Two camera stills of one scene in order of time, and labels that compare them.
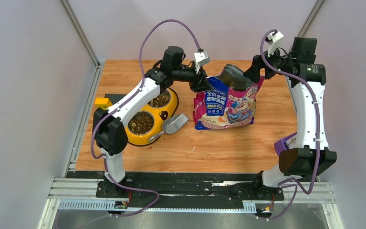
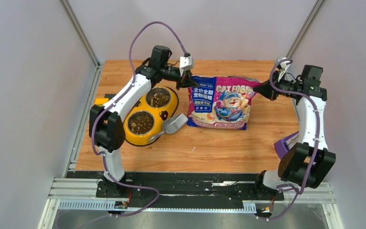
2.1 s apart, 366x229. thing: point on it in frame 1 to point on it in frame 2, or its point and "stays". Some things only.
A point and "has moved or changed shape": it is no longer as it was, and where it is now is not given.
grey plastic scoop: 170,125 stays
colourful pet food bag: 224,107 has moved or changed shape
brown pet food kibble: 142,122 stays
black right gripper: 254,73 to 266,89
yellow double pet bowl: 150,124 stays
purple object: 279,145 stays
